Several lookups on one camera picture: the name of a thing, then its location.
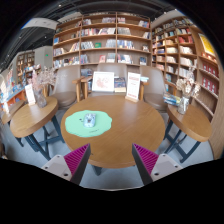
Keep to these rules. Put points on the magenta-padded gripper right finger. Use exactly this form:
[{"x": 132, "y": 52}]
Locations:
[{"x": 148, "y": 160}]

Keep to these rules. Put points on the stack of colourful books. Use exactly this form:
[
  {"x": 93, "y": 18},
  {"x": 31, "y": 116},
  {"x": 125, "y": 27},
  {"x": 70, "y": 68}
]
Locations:
[{"x": 171, "y": 99}]

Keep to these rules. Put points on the round wooden side table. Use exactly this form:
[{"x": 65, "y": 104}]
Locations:
[
  {"x": 11, "y": 113},
  {"x": 33, "y": 118},
  {"x": 191, "y": 123}
]

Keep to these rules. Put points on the white framed picture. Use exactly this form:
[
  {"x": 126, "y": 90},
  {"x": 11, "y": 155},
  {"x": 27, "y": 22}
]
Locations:
[{"x": 103, "y": 81}]

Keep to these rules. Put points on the white sign on wooden base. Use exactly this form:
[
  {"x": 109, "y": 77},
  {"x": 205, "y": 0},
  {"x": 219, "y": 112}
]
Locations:
[{"x": 133, "y": 86}]

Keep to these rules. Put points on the small distant wooden bookshelf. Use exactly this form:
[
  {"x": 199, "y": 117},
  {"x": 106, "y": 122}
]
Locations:
[{"x": 25, "y": 63}]

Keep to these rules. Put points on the transparent blue computer mouse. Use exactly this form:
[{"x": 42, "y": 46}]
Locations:
[{"x": 89, "y": 120}]

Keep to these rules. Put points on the glass vase with pink flowers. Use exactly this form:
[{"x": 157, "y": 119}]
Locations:
[{"x": 41, "y": 100}]

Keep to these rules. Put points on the orange display table with books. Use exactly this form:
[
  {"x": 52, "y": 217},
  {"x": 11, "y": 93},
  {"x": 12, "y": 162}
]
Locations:
[{"x": 13, "y": 95}]

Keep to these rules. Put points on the dark blue book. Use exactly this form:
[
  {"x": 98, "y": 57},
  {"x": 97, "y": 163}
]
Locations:
[{"x": 120, "y": 84}]

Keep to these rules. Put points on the curved wooden bookshelf unit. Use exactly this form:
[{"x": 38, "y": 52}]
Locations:
[{"x": 180, "y": 50}]

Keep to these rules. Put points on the glass vase with dried flowers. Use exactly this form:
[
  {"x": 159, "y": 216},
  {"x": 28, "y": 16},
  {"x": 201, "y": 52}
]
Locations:
[{"x": 183, "y": 106}]

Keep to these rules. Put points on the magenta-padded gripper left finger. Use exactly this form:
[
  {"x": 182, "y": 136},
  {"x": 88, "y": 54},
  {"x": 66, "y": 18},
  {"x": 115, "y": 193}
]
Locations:
[{"x": 75, "y": 160}]

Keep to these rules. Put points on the brown padded wooden armchair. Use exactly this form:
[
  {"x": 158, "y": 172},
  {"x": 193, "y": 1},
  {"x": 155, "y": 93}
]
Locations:
[
  {"x": 110, "y": 67},
  {"x": 155, "y": 90},
  {"x": 65, "y": 86}
]

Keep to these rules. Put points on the white hanging ceiling panel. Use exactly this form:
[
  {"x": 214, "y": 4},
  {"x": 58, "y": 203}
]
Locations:
[{"x": 40, "y": 23}]

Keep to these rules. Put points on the teal stack of books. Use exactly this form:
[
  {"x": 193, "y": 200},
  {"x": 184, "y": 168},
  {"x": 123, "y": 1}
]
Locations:
[{"x": 144, "y": 79}]

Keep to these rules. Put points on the green blob-shaped mouse pad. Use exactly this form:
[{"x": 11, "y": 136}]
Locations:
[{"x": 75, "y": 126}]

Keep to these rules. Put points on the small white table sign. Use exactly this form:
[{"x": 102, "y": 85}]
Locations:
[{"x": 30, "y": 94}]

